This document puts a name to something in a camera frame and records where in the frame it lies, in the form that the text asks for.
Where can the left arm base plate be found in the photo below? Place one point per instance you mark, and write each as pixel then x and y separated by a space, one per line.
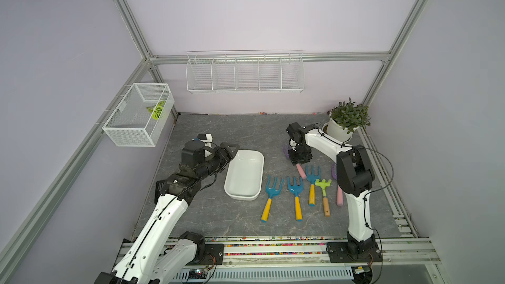
pixel 210 254

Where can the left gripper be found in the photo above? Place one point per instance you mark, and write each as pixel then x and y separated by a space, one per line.
pixel 225 158

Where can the green rake wooden handle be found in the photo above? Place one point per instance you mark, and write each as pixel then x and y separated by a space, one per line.
pixel 323 185

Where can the large potted green plant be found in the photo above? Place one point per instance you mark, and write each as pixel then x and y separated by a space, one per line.
pixel 346 118

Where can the purple trowel pink handle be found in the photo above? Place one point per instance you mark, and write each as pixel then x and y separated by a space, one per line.
pixel 340 201

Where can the white vent rail front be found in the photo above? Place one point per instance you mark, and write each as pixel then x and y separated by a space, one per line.
pixel 271 275

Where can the teal rake yellow handle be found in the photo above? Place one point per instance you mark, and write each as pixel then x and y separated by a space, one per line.
pixel 295 186
pixel 312 176
pixel 272 192

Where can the white storage box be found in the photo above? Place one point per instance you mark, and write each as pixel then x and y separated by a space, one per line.
pixel 244 175

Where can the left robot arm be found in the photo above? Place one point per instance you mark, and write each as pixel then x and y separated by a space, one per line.
pixel 146 261

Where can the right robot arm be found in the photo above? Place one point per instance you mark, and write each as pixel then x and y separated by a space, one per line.
pixel 355 177

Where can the green leaf toy in basket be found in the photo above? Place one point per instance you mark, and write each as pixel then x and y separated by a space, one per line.
pixel 156 110

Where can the purple rake pink handle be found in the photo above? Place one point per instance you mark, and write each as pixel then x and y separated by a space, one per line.
pixel 287 150

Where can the white wire wall shelf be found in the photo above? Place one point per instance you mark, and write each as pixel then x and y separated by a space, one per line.
pixel 245 71

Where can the white mesh side basket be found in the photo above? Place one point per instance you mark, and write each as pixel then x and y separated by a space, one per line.
pixel 130 124

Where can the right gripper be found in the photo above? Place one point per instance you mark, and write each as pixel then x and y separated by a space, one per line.
pixel 293 159

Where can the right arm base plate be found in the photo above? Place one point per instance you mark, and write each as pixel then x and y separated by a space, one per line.
pixel 364 252

